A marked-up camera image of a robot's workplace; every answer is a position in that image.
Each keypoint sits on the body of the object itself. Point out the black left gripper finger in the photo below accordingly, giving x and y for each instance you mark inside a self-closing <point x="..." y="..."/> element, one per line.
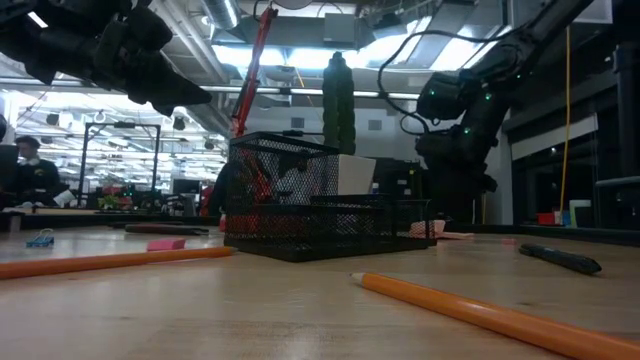
<point x="170" y="92"/>

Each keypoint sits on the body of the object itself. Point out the dark computer monitor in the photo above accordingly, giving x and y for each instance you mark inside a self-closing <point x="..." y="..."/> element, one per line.
<point x="186" y="187"/>

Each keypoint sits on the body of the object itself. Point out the pale pink sticky notes pad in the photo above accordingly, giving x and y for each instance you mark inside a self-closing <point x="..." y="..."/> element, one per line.
<point x="425" y="229"/>

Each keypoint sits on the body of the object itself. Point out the small red box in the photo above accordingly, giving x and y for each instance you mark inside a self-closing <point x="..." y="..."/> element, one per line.
<point x="546" y="219"/>

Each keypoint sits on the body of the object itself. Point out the pink eraser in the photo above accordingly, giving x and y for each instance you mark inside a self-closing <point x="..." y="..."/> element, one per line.
<point x="166" y="244"/>

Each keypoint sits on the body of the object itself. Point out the silver ceiling duct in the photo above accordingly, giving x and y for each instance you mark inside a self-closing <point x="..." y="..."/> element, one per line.
<point x="222" y="12"/>

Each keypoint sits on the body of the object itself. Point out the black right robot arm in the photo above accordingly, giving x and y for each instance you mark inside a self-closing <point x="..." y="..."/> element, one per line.
<point x="525" y="45"/>

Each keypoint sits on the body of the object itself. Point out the white desk object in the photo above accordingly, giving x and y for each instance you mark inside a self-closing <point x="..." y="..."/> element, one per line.
<point x="64" y="198"/>

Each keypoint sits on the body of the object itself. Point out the red pen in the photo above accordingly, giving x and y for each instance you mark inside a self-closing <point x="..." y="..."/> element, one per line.
<point x="260" y="185"/>

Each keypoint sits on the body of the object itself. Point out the potted plant red flowers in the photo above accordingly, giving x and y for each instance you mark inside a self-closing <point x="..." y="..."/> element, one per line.
<point x="115" y="200"/>

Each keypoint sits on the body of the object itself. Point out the black mesh desk organizer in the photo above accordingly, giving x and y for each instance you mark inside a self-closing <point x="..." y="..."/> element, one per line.
<point x="300" y="225"/>

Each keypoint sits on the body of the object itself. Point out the small blue capped bottle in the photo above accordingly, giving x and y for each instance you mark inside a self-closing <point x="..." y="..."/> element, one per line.
<point x="375" y="189"/>

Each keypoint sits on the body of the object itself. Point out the dark green cactus figure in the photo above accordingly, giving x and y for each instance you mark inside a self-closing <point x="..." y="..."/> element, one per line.
<point x="339" y="100"/>

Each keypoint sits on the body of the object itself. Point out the person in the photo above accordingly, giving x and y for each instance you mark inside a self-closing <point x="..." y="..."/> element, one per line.
<point x="37" y="177"/>

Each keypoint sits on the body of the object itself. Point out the black metal frame stand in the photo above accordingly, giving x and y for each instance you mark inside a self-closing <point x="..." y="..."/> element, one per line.
<point x="82" y="165"/>

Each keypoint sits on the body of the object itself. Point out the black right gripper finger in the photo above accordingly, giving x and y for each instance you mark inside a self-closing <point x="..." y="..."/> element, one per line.
<point x="469" y="207"/>
<point x="446" y="207"/>

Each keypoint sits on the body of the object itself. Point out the white box behind organizer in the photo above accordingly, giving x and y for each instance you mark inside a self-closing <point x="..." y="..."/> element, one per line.
<point x="357" y="175"/>

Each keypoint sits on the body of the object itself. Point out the orange pencil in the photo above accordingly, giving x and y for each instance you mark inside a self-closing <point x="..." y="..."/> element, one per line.
<point x="100" y="261"/>
<point x="500" y="317"/>

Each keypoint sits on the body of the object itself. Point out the small blue box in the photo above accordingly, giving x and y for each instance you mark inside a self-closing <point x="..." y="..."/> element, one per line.
<point x="566" y="218"/>

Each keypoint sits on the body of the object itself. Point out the long ceiling light tube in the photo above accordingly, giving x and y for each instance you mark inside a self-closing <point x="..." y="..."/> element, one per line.
<point x="300" y="91"/>

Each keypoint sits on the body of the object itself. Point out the dark monitor screen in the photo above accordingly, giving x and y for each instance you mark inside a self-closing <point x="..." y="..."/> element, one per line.
<point x="7" y="170"/>

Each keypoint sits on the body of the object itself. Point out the orange printed eraser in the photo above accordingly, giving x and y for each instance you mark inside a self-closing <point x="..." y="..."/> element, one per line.
<point x="510" y="241"/>

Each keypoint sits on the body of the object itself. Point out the black marker pen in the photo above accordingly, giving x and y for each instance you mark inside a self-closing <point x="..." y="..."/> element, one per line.
<point x="560" y="258"/>

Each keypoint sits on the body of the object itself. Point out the black horizontal rail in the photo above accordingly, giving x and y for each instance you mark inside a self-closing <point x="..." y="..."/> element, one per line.
<point x="620" y="182"/>

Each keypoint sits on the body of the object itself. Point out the blue binder clip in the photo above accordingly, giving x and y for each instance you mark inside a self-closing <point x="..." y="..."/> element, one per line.
<point x="40" y="242"/>

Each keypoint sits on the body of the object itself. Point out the red background object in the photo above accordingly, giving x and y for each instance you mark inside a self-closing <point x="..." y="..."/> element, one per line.
<point x="206" y="200"/>

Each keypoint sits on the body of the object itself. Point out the white green box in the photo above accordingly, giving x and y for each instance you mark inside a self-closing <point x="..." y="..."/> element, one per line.
<point x="581" y="215"/>

